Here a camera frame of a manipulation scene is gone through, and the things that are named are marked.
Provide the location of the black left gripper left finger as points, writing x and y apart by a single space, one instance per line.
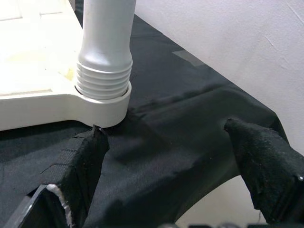
78 166

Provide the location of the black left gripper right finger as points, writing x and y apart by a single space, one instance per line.
268 171

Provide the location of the white plastic table leg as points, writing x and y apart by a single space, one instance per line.
107 35

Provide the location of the white plastic table top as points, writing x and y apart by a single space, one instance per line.
35 71

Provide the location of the black table cloth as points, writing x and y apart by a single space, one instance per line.
166 107

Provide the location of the clear tape strip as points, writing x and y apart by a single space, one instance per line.
188 59

